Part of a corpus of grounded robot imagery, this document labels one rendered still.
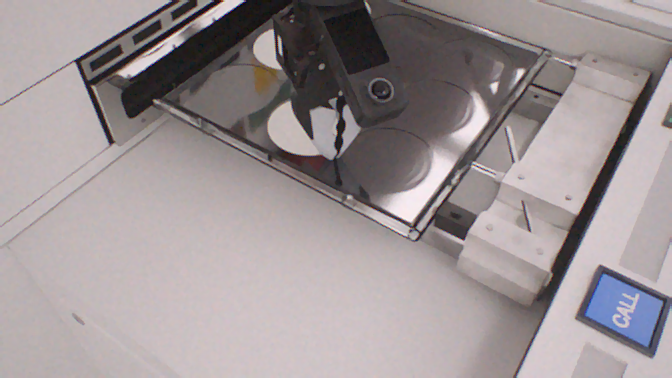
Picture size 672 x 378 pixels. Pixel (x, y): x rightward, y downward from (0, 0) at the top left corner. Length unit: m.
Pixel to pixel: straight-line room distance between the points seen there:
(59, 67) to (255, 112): 0.21
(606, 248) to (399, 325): 0.21
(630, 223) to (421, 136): 0.24
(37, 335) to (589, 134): 0.75
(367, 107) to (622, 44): 0.44
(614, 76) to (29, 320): 0.80
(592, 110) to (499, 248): 0.28
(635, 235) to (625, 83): 0.30
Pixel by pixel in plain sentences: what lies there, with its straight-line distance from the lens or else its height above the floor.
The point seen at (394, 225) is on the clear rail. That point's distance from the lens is 0.57.
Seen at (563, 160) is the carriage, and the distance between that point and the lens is 0.70.
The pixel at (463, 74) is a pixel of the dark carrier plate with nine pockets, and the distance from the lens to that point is 0.76.
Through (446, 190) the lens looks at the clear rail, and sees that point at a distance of 0.60.
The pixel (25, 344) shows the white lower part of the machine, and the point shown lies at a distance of 0.87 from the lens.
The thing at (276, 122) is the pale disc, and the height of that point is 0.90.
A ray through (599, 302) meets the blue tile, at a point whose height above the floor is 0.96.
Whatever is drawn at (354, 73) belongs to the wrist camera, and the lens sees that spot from 0.48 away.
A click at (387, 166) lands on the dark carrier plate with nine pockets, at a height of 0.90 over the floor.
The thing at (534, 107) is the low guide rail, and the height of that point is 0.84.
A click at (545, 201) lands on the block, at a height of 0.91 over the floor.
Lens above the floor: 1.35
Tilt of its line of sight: 49 degrees down
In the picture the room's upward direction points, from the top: straight up
